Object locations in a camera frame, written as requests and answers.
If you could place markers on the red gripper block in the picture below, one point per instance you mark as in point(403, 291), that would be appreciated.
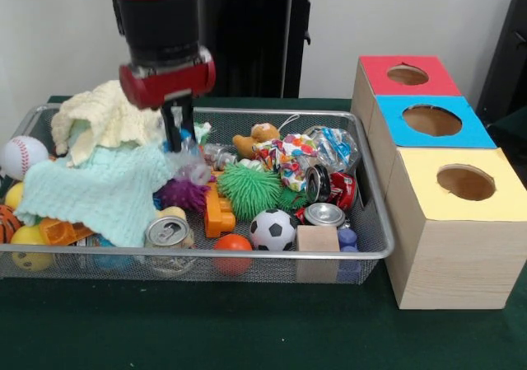
point(169, 83)

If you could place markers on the cream yellow cloth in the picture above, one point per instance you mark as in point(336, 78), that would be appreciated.
point(107, 114)

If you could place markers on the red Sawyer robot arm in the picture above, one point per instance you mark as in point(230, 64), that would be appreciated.
point(160, 20)

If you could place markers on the clear mesh bin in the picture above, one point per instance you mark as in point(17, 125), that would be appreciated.
point(103, 268)

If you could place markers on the wooden box with three holes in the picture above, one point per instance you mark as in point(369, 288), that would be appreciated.
point(453, 263)

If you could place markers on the purple spiky ball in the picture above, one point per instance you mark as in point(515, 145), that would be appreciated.
point(181, 195)

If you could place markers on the green spiky ball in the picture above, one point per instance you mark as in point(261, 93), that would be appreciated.
point(249, 190)

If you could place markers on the orange plastic brick toy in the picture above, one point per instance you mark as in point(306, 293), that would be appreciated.
point(218, 215)

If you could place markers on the mint green cloth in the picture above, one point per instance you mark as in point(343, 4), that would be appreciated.
point(99, 193)

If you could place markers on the silver can with pull tab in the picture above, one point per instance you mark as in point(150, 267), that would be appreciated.
point(166, 232)

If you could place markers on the orange red ball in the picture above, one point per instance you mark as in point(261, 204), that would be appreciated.
point(232, 244)

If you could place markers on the black and white soccer ball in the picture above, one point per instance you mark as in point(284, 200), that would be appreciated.
point(272, 230)

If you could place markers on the white baseball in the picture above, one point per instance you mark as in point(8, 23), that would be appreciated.
point(22, 155)

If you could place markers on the wooden cube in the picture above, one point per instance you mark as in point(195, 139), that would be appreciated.
point(318, 240)

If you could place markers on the side table with green cloth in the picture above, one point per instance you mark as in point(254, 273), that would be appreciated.
point(510, 139)

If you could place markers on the black chair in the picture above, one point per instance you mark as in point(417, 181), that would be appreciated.
point(510, 69)

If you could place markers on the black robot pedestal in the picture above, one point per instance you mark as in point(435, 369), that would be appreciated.
point(255, 36)

